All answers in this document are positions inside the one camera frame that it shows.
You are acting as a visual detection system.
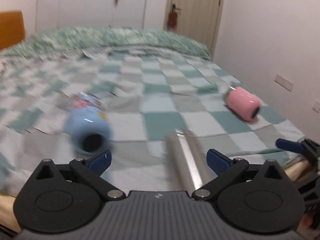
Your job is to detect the green checkered blanket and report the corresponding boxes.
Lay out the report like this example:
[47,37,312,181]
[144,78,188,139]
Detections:
[1,49,303,195]

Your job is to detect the light blue cartoon cup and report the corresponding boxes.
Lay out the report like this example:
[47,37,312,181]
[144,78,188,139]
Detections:
[63,93,111,155]

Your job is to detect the beige wooden door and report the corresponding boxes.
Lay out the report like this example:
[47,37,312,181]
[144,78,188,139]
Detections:
[163,0,223,55]

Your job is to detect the stainless steel cup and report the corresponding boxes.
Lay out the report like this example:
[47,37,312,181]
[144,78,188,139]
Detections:
[165,129,214,196]

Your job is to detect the pink cup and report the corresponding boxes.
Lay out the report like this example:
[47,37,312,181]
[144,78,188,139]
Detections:
[224,86,261,122]

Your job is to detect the white wardrobe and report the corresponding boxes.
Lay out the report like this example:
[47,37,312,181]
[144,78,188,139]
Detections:
[35,0,146,31]

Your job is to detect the white wall switch plate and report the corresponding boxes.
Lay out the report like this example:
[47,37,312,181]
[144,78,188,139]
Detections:
[274,74,293,92]

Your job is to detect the orange wooden headboard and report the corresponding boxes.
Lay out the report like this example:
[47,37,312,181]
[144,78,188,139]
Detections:
[0,10,25,50]

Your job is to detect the green floral quilt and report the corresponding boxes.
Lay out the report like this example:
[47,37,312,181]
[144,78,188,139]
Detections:
[1,27,210,59]

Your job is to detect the white wall socket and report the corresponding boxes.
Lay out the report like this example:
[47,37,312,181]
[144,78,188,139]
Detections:
[312,99,320,113]

